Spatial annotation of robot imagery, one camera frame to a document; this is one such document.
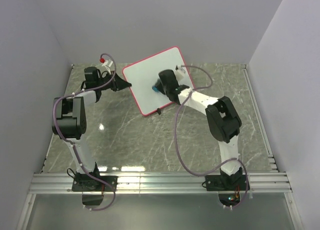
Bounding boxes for blue whiteboard eraser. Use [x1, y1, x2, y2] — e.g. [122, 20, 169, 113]
[152, 85, 161, 92]

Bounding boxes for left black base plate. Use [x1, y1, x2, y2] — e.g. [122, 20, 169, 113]
[71, 174, 118, 192]

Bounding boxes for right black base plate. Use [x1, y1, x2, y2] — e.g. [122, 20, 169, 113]
[201, 175, 247, 191]

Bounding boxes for right side aluminium rail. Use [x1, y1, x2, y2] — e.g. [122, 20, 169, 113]
[241, 64, 279, 172]

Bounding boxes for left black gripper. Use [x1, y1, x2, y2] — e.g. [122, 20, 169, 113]
[97, 71, 132, 92]

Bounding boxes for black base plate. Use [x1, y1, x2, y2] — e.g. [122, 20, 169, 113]
[201, 175, 247, 191]
[71, 174, 118, 192]

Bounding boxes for red framed whiteboard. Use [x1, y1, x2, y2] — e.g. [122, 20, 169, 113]
[122, 46, 185, 116]

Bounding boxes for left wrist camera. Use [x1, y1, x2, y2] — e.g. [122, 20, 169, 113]
[100, 58, 113, 74]

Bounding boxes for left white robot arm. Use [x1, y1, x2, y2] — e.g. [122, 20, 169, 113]
[52, 67, 132, 191]

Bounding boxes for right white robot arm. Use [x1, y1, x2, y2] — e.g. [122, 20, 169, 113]
[153, 69, 244, 190]

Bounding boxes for aluminium mounting rail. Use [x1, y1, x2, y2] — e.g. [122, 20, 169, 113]
[28, 172, 292, 194]

